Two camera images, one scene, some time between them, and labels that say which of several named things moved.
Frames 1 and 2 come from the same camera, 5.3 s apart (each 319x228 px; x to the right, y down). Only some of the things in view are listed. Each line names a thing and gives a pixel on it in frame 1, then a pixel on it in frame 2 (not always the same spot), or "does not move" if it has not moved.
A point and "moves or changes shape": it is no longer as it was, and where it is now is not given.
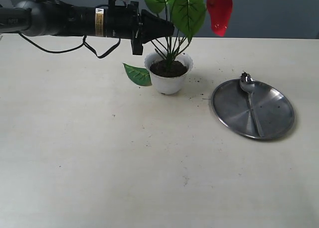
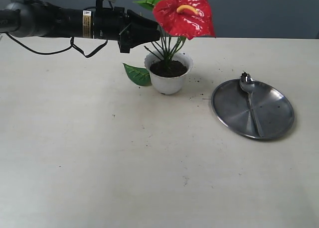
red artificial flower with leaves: (186, 13) moves or changes shape
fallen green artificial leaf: (140, 76) does not move
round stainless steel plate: (274, 110) does not move
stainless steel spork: (247, 83) does not move
